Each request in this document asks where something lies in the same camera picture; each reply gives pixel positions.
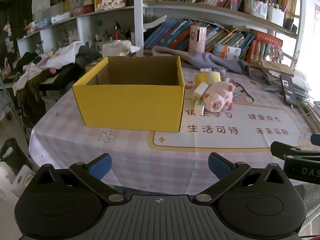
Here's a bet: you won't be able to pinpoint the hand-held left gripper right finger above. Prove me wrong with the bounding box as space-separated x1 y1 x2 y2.
196 152 288 203

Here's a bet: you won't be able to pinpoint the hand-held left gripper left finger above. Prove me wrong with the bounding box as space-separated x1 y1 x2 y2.
32 153 127 204

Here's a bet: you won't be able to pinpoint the yellow cardboard box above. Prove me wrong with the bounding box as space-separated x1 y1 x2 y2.
72 56 185 132

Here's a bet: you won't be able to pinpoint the pink pig plush toy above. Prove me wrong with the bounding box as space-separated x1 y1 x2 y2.
202 78 236 112

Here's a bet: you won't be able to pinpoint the cream rectangular block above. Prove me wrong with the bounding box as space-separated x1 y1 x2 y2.
192 82 209 101

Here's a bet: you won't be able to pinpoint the large brown tape roll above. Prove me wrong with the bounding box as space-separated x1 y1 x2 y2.
194 72 222 87

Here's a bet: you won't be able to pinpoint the grey ribbed fabric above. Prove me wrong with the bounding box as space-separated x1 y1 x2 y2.
297 184 320 240

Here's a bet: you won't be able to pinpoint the pink checked printed tablecloth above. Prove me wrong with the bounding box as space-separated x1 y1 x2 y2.
29 62 320 195

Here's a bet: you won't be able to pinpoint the stack of notebooks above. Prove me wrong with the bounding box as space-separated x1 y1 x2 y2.
259 60 320 105

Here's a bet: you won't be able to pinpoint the black smartphone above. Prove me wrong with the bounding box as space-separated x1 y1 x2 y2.
279 74 298 106

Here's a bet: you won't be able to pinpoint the black trash bin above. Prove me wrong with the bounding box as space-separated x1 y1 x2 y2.
0 137 32 175

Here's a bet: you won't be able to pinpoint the brown garment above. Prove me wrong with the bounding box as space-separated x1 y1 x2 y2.
15 70 58 130

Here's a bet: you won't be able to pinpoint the grey cloth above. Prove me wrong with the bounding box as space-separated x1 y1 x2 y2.
180 52 253 74

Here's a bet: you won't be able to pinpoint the red boxed book set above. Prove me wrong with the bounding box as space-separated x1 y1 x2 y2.
246 31 284 63

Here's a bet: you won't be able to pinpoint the dark green garment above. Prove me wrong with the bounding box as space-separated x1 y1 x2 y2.
75 45 102 68

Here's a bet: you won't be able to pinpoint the white and orange small boxes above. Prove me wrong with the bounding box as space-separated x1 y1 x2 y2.
214 43 242 60

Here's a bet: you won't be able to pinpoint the white shirt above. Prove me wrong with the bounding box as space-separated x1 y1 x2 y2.
35 41 82 69

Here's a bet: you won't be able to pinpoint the pale pink cloth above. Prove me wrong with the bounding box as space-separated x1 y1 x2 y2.
152 45 190 58

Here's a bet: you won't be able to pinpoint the pink cylinder holder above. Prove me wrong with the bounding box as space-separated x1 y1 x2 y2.
189 26 207 53

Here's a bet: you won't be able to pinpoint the white pen holder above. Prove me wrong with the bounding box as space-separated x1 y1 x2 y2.
266 5 285 27

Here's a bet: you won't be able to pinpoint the desk pen organizer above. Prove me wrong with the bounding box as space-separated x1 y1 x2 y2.
95 27 133 50

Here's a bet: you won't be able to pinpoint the row of leaning books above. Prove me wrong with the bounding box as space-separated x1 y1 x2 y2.
144 19 255 55

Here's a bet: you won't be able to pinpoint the clear pen holder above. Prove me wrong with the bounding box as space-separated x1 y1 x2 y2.
244 0 268 19

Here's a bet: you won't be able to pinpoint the white bookshelf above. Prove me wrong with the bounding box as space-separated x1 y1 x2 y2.
16 0 307 63

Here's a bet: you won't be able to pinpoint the wall poster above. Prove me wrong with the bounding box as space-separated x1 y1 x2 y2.
314 4 320 34

